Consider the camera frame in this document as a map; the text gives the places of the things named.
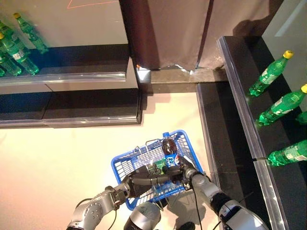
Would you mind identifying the black shelf board clear rail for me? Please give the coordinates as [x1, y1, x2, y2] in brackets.
[253, 155, 307, 230]
[217, 35, 307, 163]

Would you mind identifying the dark Pepsi bottle blue cap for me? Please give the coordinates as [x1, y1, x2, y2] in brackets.
[161, 132, 181, 169]

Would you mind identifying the blue plastic shopping basket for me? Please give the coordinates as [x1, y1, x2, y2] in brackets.
[110, 129, 205, 211]

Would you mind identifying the dark stone plinth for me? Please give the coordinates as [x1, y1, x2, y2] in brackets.
[138, 68, 228, 86]

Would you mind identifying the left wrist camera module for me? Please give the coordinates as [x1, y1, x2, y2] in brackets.
[112, 185, 130, 207]

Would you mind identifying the black side shelf board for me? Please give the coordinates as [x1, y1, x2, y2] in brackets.
[0, 43, 140, 91]

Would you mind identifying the black low base shelf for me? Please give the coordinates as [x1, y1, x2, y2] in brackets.
[196, 82, 272, 230]

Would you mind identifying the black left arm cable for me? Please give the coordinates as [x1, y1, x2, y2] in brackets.
[105, 207, 118, 230]

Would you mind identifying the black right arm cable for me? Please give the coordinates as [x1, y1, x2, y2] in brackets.
[192, 191, 223, 230]

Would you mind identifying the black side base shelf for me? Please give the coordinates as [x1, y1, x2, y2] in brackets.
[0, 88, 144, 130]

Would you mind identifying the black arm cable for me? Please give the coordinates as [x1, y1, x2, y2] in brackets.
[105, 207, 118, 230]
[192, 191, 223, 230]

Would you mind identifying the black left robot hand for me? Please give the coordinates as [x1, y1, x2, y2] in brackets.
[126, 166, 168, 199]

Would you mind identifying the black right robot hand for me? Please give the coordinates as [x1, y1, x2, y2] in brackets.
[164, 155, 201, 189]

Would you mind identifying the brown curtain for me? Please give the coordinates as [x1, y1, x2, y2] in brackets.
[119, 0, 283, 72]

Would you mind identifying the grey left robot leg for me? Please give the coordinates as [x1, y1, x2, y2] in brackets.
[123, 201, 162, 230]

